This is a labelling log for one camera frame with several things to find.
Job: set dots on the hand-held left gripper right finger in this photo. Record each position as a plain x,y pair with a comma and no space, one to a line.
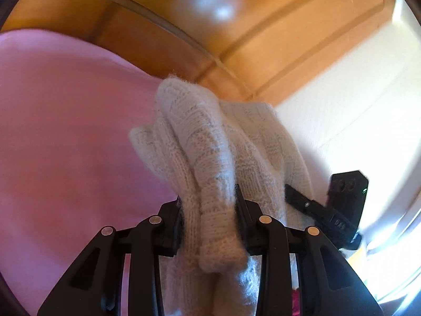
246,220

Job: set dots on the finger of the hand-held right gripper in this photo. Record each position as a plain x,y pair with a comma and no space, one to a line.
304,202

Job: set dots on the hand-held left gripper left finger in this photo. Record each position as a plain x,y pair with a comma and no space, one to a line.
171,225

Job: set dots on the white knit sweater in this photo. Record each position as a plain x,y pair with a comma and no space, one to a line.
210,158

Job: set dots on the pink blanket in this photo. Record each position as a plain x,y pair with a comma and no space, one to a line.
65,138

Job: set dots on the wooden wardrobe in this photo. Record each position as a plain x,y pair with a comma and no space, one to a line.
230,23

